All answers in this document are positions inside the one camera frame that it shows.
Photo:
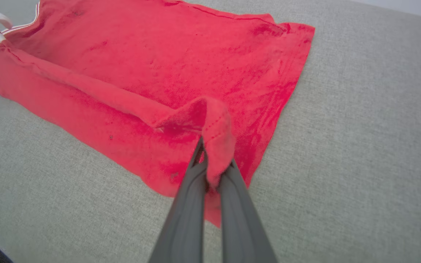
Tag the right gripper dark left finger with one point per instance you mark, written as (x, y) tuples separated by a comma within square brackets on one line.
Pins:
[(186, 219)]

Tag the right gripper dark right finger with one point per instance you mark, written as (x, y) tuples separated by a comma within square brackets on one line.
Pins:
[(241, 226)]

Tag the red and white basketball jersey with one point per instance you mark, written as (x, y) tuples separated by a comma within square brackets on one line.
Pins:
[(141, 54)]

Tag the grey fabric sofa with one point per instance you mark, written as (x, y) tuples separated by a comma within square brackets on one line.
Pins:
[(360, 146)]

